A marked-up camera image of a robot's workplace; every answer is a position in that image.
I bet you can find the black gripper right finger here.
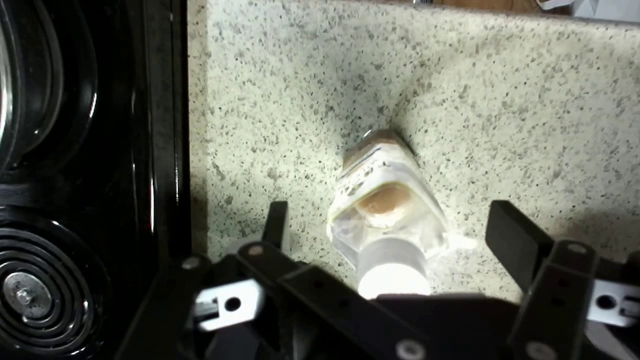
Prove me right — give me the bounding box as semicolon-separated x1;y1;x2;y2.
483;198;599;360

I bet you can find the black electric stove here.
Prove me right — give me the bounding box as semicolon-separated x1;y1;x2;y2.
0;0;193;360

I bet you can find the small coil burner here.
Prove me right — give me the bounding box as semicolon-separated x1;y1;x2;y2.
0;206;113;360

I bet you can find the large coil burner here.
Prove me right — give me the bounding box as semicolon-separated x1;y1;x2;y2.
0;0;102;176

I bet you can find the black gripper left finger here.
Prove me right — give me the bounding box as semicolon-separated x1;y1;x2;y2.
236;198;429;360

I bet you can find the clear bottle with white cap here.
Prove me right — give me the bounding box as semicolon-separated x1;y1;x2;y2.
325;128;449;301

